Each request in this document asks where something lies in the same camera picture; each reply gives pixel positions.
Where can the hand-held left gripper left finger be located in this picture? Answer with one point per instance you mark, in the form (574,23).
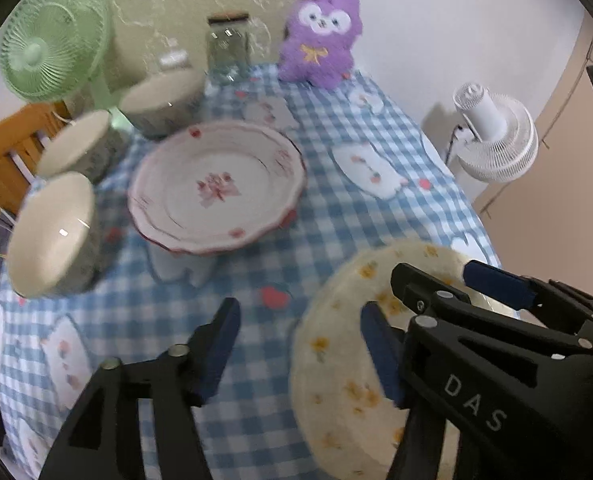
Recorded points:
(221,345)

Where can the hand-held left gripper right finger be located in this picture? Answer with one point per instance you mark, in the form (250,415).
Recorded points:
(381,355)

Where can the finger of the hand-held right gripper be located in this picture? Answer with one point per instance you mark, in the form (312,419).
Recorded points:
(496,285)
(476,370)

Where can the yellow flower plate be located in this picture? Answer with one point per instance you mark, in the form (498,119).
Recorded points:
(336,360)

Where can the red patterned white plate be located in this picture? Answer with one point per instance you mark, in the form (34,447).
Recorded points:
(216,190)

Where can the cream bowl with dark rim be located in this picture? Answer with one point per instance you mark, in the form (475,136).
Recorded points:
(79,147)
(51,240)
(161,97)

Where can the beige door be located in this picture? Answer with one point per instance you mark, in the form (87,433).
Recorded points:
(566,160)

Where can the white standing fan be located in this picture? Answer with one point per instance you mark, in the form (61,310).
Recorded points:
(496,135)

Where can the blue checkered tablecloth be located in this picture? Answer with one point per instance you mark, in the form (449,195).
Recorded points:
(326,170)

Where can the wooden bed headboard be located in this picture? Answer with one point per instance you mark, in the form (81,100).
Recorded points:
(1,160)

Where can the cotton swab container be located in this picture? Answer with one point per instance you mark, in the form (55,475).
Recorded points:
(174,60)

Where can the glass jar with dark lid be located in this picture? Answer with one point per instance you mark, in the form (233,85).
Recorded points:
(228,45)

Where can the purple plush toy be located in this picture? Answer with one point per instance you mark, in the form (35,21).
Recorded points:
(321,35)

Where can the green patterned board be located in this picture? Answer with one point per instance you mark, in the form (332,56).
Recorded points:
(176,5)

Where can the green desk fan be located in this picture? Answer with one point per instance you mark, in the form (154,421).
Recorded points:
(46,40)

